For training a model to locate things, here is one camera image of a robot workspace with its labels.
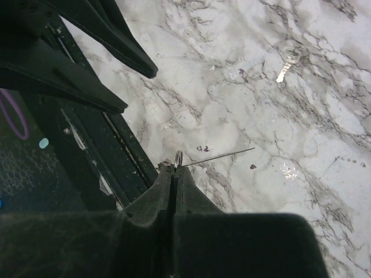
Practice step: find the silver key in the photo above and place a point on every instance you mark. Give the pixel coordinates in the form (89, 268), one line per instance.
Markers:
(290, 57)

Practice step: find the black mounting rail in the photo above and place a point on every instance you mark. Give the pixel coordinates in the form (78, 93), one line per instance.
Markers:
(80, 158)

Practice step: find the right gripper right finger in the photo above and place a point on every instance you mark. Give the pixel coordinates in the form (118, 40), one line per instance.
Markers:
(198, 230)

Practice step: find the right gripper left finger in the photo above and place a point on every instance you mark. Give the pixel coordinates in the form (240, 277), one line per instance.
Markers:
(148, 230)

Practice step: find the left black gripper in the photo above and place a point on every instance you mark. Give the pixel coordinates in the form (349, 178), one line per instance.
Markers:
(30, 64)

